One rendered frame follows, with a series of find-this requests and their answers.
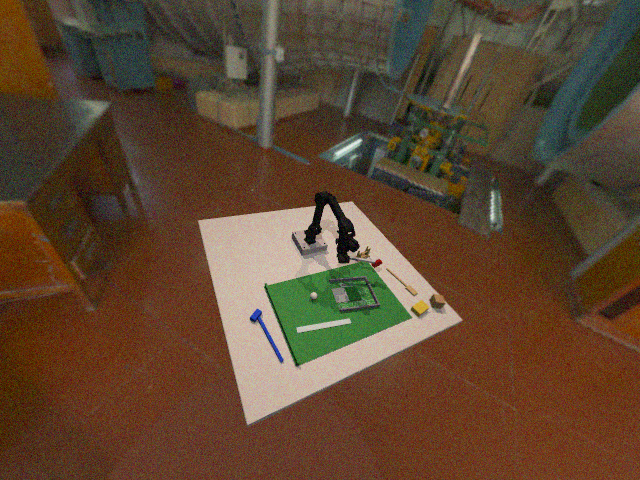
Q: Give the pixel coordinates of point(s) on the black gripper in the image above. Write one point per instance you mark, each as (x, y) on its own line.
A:
(342, 253)

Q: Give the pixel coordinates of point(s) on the white flat strip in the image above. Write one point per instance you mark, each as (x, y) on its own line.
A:
(323, 325)

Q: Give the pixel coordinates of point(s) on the green putting mat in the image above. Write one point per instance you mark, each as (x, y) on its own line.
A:
(297, 309)

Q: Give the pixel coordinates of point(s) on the blue putter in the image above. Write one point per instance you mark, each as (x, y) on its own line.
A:
(253, 318)

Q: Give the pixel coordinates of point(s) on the yellow block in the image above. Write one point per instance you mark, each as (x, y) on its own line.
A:
(419, 308)

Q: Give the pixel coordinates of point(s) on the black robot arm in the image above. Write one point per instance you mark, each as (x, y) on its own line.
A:
(344, 224)

